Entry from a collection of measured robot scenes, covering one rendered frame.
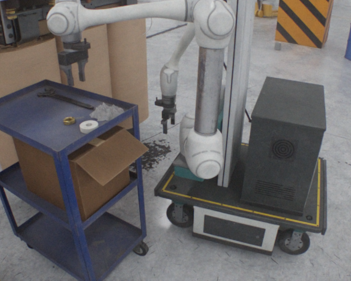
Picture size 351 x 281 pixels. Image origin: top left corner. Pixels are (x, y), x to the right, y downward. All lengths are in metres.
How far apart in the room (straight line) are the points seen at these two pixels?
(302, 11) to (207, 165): 5.35
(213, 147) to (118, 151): 0.40
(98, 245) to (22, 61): 1.04
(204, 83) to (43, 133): 0.66
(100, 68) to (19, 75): 0.61
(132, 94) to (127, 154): 1.31
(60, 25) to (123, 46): 1.28
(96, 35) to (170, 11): 0.89
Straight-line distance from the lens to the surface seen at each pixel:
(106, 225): 1.97
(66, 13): 1.21
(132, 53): 2.51
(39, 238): 1.99
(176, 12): 1.39
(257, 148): 1.60
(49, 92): 1.71
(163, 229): 2.09
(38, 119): 1.49
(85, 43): 1.40
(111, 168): 1.27
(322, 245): 2.15
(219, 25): 1.19
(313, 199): 1.93
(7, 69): 1.86
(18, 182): 1.77
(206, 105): 1.35
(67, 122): 1.39
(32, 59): 1.88
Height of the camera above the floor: 1.50
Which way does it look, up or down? 30 degrees down
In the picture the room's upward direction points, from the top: 1 degrees clockwise
